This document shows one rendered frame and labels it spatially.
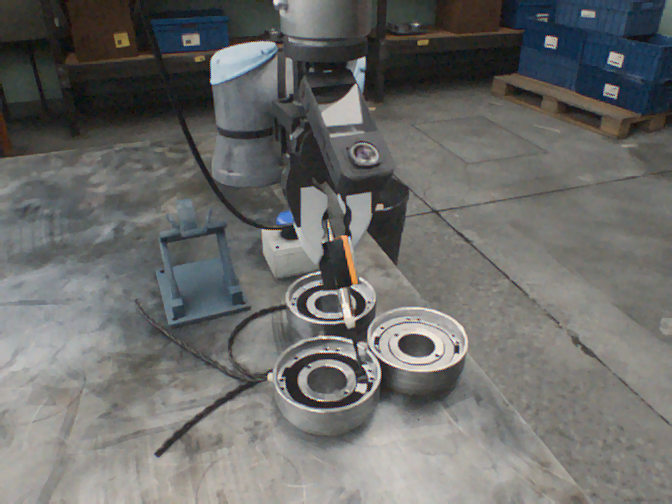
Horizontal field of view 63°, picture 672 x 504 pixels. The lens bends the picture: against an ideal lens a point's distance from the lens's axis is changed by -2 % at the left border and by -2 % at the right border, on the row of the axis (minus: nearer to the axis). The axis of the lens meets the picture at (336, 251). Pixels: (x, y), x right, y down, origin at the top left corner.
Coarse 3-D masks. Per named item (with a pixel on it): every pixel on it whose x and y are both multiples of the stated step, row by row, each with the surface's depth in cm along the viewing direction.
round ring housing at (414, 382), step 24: (384, 312) 62; (408, 312) 63; (432, 312) 62; (408, 336) 61; (432, 336) 60; (456, 336) 60; (384, 360) 56; (408, 360) 57; (432, 360) 57; (456, 360) 55; (384, 384) 58; (408, 384) 55; (432, 384) 55
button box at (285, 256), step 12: (264, 240) 78; (276, 240) 75; (288, 240) 75; (264, 252) 79; (276, 252) 73; (288, 252) 74; (300, 252) 74; (276, 264) 74; (288, 264) 75; (300, 264) 75; (312, 264) 76; (276, 276) 75; (288, 276) 76
